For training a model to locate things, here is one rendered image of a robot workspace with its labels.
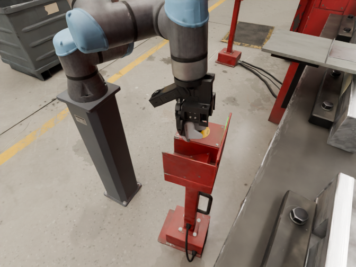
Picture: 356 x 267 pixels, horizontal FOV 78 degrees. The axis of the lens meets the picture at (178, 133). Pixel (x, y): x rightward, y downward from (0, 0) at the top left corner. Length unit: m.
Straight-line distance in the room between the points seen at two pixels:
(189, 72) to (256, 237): 0.33
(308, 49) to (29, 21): 2.36
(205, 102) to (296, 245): 0.31
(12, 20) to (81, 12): 2.13
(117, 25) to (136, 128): 1.47
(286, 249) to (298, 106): 0.44
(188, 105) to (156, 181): 1.07
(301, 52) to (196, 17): 0.42
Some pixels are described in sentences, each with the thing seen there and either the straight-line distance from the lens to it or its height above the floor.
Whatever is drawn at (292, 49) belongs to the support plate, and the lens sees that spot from 0.77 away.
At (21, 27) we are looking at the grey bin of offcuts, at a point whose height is 0.54.
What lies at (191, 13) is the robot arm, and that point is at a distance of 0.41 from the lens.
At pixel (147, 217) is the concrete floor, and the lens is 1.41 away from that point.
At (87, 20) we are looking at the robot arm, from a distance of 0.44.
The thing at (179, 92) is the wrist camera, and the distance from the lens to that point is 0.50.
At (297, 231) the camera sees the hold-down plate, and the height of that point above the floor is 0.91.
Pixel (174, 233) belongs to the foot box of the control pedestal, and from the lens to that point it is 1.24.
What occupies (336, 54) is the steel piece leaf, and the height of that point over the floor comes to 1.00.
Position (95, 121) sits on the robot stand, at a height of 0.69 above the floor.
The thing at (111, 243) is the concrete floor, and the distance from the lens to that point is 1.40.
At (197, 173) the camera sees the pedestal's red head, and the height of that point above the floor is 0.75.
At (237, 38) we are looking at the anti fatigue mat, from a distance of 3.47.
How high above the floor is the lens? 1.29
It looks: 46 degrees down
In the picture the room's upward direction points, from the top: straight up
